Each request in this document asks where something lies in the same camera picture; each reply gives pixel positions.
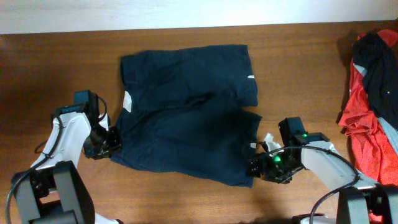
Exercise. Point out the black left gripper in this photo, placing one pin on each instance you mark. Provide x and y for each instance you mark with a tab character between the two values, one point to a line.
115	144

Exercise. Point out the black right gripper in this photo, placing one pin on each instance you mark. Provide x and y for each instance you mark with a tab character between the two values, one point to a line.
264	157

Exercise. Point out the dark navy blue shorts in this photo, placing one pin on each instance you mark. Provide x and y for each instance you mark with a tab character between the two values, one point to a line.
186	111

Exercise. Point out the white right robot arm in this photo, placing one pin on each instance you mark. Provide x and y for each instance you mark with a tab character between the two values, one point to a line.
352	196

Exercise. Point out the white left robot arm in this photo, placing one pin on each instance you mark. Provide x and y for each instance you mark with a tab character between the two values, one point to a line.
51	190

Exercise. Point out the red mesh shirt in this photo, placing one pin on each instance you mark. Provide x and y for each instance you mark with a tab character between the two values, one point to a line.
373	153

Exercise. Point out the light grey garment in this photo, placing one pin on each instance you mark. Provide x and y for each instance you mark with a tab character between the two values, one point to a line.
389	130

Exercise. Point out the black garment on pile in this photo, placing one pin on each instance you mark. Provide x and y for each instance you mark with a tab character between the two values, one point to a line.
380	81

